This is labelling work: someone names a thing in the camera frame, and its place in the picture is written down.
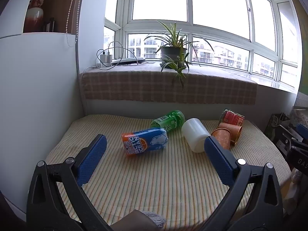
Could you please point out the striped table cloth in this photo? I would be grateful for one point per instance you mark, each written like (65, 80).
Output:
(156, 178)

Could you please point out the orange and blue drink can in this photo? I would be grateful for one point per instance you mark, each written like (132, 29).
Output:
(144, 142)

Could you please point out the flat black round device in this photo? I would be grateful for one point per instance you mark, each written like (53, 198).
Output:
(130, 61)

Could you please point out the grey knit cloth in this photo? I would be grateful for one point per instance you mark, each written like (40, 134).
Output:
(154, 217)

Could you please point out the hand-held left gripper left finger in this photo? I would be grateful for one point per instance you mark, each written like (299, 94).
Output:
(92, 160)

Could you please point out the white cabinet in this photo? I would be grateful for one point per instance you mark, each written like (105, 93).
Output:
(36, 89)

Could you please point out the checked sill cloth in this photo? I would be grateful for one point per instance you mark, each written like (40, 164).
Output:
(134, 84)

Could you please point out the red drink can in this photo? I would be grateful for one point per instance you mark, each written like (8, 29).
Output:
(231, 118)

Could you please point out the white plug charger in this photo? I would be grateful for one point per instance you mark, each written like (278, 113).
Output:
(105, 58)

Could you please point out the green plastic bottle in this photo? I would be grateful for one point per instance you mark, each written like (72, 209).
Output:
(169, 120)

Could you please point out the orange and white vase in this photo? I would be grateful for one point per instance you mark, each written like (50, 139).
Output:
(35, 16)

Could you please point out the dark printed box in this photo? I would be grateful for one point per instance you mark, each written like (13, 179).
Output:
(273, 125)

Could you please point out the brown cloth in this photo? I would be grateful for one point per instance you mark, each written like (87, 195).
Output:
(134, 222)

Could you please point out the orange paper cup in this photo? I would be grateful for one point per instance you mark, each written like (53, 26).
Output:
(225, 136)

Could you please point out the white plastic cup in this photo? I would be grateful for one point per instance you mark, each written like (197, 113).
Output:
(195, 134)

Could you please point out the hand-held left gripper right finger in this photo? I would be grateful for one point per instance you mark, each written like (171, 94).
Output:
(220, 161)

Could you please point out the white window frame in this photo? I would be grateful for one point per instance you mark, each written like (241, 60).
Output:
(190, 27)

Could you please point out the potted spider plant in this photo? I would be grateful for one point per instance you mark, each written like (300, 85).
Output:
(172, 53)

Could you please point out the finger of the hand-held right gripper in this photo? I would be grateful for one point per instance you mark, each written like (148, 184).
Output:
(284, 137)
(302, 129)

